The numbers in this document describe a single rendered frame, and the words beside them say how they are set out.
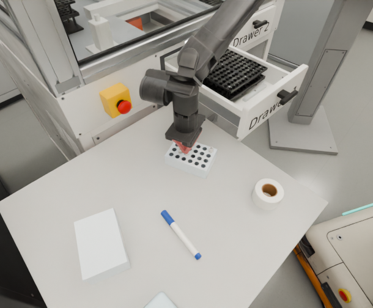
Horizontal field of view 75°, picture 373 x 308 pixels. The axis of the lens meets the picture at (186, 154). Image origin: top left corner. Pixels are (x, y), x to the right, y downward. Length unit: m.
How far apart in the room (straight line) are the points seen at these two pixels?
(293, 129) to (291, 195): 1.30
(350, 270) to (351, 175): 0.82
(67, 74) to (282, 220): 0.62
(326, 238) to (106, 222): 0.95
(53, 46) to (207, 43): 0.33
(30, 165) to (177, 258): 1.51
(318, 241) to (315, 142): 0.89
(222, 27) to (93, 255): 0.52
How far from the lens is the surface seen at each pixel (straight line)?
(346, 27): 1.68
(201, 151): 0.68
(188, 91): 0.51
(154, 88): 0.54
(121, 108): 0.70
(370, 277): 1.28
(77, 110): 0.73
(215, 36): 0.53
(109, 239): 0.56
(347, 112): 2.39
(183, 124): 0.55
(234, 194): 0.66
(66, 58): 0.67
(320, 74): 1.80
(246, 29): 1.09
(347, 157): 2.02
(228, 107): 0.69
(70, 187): 0.73
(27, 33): 0.62
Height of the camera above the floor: 1.32
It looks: 51 degrees down
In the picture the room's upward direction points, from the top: straight up
